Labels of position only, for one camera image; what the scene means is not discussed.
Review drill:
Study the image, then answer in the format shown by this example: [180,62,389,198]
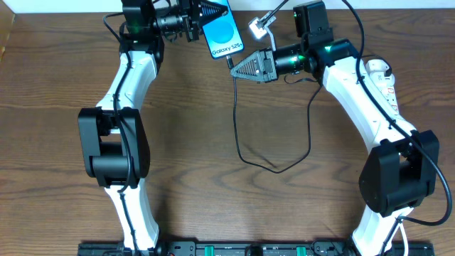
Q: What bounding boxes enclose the blue Galaxy smartphone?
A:
[203,0,244,59]

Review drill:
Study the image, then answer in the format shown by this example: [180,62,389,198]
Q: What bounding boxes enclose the black USB charging cable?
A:
[225,55,324,175]

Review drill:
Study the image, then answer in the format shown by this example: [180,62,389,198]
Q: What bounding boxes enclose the white power strip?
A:
[381,86,399,115]

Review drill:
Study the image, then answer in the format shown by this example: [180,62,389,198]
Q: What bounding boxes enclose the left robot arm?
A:
[77,0,230,255]

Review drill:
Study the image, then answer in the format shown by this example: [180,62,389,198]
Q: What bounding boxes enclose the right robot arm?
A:
[230,1,442,255]

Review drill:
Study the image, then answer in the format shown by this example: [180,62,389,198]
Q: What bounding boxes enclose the white USB charger plug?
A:
[365,59,395,89]

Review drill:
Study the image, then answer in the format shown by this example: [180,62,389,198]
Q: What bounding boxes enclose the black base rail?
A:
[77,240,436,256]

